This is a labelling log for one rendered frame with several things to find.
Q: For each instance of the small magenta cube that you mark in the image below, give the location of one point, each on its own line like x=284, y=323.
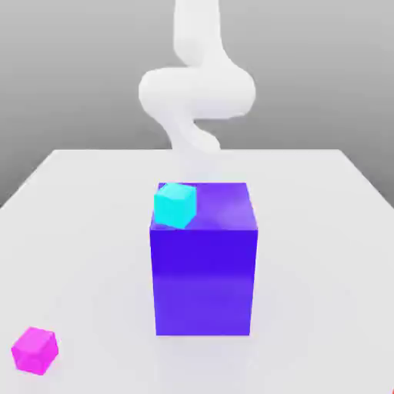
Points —
x=34, y=351

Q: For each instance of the small cyan cube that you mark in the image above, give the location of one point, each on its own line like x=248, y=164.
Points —
x=174, y=205

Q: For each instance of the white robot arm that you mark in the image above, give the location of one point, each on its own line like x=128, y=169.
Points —
x=197, y=92

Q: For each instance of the large blue box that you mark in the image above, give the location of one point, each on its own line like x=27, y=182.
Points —
x=203, y=277

